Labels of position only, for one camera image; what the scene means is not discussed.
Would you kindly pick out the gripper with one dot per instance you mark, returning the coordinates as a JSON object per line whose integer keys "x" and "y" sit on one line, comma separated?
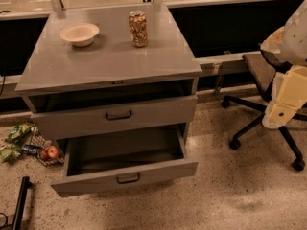
{"x": 295, "y": 37}

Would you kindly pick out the grey drawer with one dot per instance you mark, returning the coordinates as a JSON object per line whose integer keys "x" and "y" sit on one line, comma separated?
{"x": 116, "y": 117}
{"x": 118, "y": 160}

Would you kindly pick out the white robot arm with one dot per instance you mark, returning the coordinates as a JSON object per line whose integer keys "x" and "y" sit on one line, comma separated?
{"x": 290, "y": 41}

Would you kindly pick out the grey top drawer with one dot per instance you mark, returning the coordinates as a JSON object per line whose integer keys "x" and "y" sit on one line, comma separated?
{"x": 116, "y": 117}

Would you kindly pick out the grey drawer cabinet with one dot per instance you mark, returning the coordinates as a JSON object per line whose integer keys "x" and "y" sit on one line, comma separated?
{"x": 60, "y": 76}

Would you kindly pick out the black office chair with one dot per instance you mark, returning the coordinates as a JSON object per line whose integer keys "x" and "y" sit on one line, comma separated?
{"x": 263, "y": 66}

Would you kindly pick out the crumpled gold soda can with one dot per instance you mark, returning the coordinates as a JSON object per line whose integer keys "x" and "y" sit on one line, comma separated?
{"x": 138, "y": 28}

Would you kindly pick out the white bowl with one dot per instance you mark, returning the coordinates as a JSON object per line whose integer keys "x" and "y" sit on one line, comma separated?
{"x": 80, "y": 34}

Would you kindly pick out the red apple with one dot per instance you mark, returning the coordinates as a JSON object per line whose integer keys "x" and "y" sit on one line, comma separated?
{"x": 51, "y": 153}

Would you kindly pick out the woven tray mat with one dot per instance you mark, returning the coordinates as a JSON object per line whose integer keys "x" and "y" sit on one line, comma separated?
{"x": 37, "y": 139}

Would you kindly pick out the blue snack wrapper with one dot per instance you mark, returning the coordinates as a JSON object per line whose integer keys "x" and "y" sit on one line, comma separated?
{"x": 31, "y": 149}

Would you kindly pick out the green chip bag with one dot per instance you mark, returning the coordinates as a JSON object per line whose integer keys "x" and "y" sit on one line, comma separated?
{"x": 19, "y": 132}

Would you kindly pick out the green snack bag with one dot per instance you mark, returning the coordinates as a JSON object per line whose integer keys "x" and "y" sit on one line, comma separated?
{"x": 10, "y": 153}

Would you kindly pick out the black metal stand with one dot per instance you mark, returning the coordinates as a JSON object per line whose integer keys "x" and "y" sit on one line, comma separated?
{"x": 17, "y": 217}

